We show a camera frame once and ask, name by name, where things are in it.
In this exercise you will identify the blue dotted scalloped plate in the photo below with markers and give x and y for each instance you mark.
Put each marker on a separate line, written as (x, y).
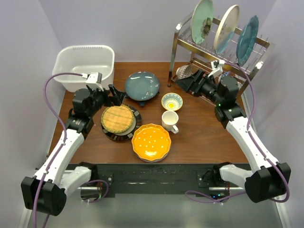
(164, 158)

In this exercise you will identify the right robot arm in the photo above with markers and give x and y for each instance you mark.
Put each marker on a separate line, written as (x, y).
(267, 178)

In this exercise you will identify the mint flower plate in rack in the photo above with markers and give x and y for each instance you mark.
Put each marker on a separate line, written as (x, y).
(201, 21)

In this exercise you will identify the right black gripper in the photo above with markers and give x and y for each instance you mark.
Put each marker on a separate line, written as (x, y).
(194, 84)

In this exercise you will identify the white ceramic mug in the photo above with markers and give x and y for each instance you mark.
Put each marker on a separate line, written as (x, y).
(169, 121)

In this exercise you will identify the black patterned rim plate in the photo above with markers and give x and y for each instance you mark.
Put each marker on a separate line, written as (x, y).
(128, 134)

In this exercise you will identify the orange dotted scalloped plate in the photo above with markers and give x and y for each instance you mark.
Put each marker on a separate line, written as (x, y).
(151, 142)

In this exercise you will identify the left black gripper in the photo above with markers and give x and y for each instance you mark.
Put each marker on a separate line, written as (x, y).
(116, 99)

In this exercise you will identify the yellow teal patterned bowl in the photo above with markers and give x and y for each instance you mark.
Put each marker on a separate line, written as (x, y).
(172, 102)

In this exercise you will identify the woven straw round mat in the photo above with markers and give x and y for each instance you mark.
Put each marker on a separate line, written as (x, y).
(117, 119)

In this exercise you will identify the blue-grey blossom plate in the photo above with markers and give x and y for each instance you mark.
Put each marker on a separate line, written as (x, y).
(142, 86)

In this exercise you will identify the white plastic bin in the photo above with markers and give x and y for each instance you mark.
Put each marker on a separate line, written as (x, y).
(87, 59)

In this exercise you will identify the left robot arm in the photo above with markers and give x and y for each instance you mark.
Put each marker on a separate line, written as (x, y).
(48, 190)

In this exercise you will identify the brown patterned bowl in rack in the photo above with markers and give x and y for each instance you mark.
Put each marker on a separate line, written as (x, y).
(184, 72)

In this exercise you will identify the teal scalloped plate in rack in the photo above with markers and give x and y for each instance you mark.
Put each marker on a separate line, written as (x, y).
(247, 40)

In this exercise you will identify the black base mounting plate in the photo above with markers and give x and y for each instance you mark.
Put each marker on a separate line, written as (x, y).
(156, 178)

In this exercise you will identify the beige blue plate in rack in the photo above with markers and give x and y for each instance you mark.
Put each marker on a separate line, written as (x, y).
(226, 28)

